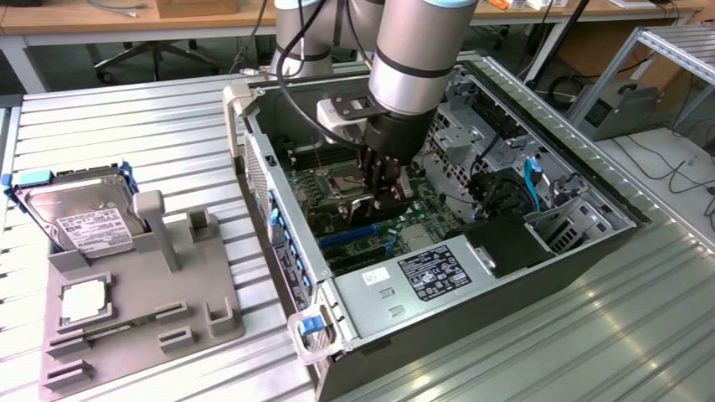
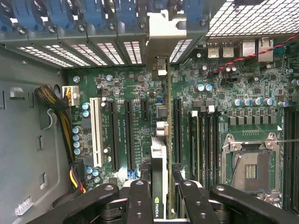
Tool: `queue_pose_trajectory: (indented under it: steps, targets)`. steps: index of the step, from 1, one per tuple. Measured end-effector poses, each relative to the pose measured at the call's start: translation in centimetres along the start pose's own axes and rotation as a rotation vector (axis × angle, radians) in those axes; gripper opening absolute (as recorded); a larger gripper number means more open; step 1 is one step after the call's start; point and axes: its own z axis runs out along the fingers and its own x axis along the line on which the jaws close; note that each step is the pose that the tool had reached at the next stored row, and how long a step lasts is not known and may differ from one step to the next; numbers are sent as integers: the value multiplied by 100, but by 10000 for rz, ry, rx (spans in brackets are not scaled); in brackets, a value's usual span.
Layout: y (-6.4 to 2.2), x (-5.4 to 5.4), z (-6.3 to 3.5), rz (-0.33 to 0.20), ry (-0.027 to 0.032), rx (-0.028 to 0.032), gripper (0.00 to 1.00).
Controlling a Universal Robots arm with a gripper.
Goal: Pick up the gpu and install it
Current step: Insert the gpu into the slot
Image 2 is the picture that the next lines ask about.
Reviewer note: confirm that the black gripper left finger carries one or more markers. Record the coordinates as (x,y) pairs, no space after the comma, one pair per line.
(137,205)

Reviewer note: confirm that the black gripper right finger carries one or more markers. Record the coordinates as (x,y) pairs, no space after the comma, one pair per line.
(196,210)

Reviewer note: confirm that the black RAM slot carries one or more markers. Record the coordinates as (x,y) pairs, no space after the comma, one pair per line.
(217,144)
(286,163)
(297,163)
(202,144)
(210,144)
(292,163)

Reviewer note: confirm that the CPU socket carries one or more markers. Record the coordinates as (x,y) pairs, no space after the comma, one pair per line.
(251,168)

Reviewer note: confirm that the long black expansion slot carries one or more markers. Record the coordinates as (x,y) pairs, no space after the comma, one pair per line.
(130,135)
(114,135)

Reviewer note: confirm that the PCIe x16 expansion slot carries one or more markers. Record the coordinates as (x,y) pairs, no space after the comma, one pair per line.
(178,130)

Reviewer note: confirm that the white PCI expansion slot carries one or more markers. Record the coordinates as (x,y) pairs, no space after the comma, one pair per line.
(96,133)

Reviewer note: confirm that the short black expansion slot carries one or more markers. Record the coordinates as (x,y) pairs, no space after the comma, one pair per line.
(144,109)

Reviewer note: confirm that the green motherboard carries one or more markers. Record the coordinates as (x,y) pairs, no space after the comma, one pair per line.
(210,105)

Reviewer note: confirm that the thin socket locking lever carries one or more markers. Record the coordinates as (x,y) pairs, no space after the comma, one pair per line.
(288,141)

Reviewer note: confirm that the open black PC case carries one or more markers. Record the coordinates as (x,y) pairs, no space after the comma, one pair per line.
(21,140)

